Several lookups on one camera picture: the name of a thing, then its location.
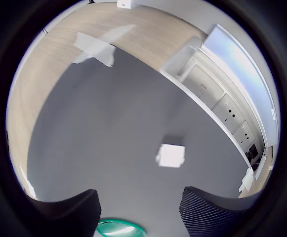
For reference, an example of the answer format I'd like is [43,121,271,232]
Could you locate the small white plastic terminal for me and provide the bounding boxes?
[155,144,186,169]

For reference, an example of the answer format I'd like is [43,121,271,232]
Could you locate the dark grey mat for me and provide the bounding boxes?
[26,45,254,237]

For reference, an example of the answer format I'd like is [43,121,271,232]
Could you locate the white tape piece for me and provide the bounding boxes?
[19,165,37,200]
[73,31,117,68]
[238,167,255,195]

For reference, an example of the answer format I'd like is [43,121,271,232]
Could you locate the round green lid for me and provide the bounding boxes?
[95,217,148,237]

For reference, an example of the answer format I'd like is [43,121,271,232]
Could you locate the small white bracket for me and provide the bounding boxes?
[116,0,137,10]

